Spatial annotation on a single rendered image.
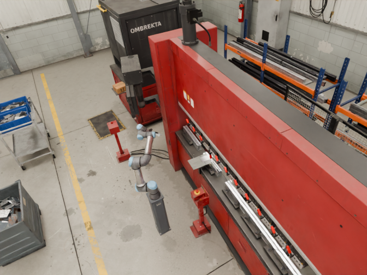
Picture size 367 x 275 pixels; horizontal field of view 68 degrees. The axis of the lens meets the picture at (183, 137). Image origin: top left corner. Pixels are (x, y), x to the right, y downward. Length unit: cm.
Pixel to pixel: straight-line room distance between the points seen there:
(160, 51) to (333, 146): 230
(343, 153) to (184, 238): 267
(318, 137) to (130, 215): 314
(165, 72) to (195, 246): 236
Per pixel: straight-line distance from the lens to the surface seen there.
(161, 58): 350
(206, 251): 392
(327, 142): 194
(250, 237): 304
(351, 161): 186
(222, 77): 253
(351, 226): 186
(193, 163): 346
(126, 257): 404
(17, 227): 413
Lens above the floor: 352
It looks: 41 degrees down
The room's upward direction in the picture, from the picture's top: 7 degrees counter-clockwise
